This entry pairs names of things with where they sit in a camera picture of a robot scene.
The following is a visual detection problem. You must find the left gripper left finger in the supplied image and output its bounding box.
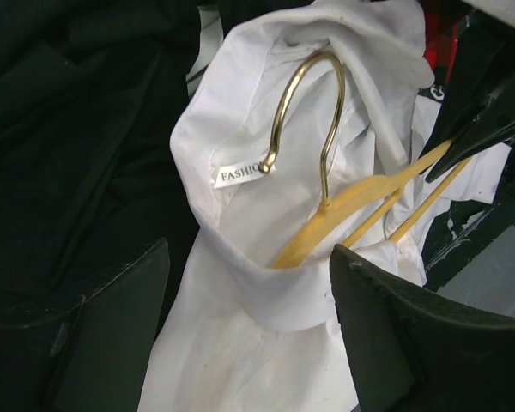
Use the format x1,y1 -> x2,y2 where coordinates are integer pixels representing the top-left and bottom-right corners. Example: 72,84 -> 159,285
0,239 -> 169,411

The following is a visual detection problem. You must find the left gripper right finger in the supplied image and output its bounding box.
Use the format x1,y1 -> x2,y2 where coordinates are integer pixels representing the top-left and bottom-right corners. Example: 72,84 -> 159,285
330,245 -> 515,411

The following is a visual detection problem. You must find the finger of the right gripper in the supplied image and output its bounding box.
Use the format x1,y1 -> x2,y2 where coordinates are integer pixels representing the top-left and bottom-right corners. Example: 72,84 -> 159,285
424,62 -> 515,183

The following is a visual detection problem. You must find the thin natural wooden hanger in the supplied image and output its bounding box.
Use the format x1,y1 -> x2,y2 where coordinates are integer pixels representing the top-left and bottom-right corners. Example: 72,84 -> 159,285
258,51 -> 452,269

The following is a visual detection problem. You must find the white button-up shirt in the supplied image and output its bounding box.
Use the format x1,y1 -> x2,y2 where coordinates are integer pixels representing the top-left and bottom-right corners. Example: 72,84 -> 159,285
136,0 -> 510,412

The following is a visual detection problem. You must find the black garment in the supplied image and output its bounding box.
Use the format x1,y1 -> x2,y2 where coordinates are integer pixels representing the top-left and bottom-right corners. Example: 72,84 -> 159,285
0,1 -> 201,312

